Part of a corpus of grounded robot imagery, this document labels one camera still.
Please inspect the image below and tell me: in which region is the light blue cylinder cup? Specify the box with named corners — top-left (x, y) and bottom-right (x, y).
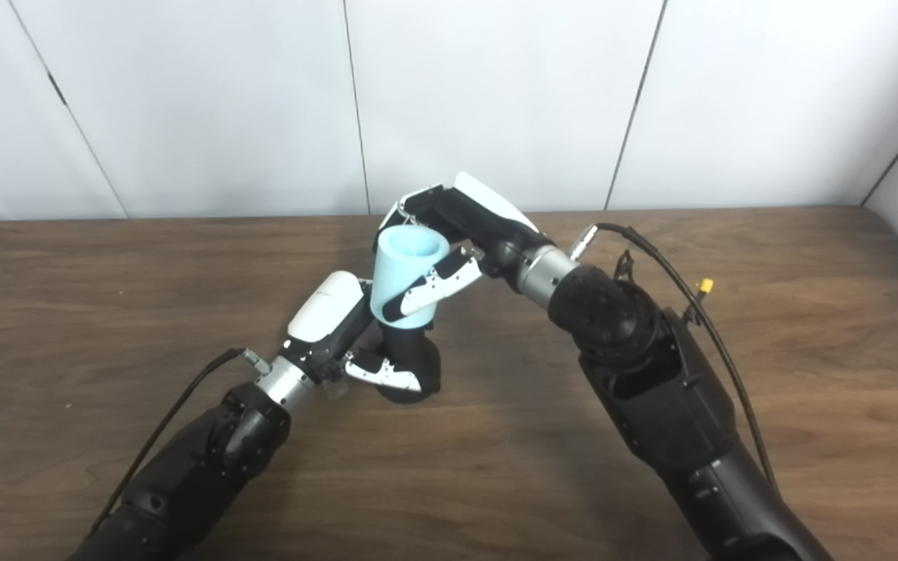
top-left (370, 228), bottom-right (451, 328)

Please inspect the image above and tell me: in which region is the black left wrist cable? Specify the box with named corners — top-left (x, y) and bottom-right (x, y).
top-left (87, 347), bottom-right (272, 538)

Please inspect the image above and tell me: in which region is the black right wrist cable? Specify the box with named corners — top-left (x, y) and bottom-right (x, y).
top-left (570, 223), bottom-right (779, 492)

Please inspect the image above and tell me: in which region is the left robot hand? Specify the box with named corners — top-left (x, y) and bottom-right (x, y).
top-left (278, 270), bottom-right (424, 394)

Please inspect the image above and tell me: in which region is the black nozzle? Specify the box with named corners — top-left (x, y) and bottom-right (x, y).
top-left (375, 319), bottom-right (442, 404)

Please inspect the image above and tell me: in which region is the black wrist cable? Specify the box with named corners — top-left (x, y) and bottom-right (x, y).
top-left (87, 347), bottom-right (272, 538)
top-left (570, 223), bottom-right (779, 492)

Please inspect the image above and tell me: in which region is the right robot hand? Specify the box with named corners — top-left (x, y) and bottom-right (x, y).
top-left (377, 172), bottom-right (555, 322)

